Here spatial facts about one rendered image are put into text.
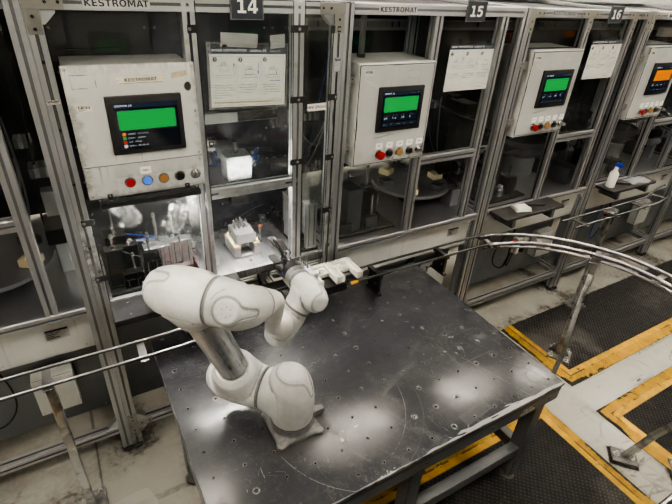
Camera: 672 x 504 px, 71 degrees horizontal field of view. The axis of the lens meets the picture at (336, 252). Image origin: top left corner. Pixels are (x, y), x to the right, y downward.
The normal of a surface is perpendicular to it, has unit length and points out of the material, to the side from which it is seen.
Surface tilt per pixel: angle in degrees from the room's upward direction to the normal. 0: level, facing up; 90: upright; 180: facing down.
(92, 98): 90
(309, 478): 0
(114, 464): 0
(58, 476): 0
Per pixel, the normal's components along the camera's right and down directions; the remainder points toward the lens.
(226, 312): -0.07, 0.03
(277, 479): 0.06, -0.85
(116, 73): 0.49, 0.48
